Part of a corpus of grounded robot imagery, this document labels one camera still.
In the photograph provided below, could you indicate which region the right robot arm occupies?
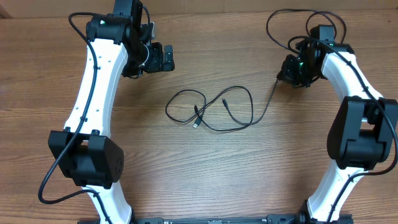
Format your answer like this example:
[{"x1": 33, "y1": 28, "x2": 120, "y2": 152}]
[{"x1": 277, "y1": 25, "x2": 397, "y2": 223}]

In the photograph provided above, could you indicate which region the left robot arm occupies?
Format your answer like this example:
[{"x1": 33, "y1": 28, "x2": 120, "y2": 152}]
[{"x1": 48, "y1": 0, "x2": 175, "y2": 223}]

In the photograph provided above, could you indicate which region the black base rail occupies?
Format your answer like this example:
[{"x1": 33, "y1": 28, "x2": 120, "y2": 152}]
[{"x1": 130, "y1": 214, "x2": 325, "y2": 224}]

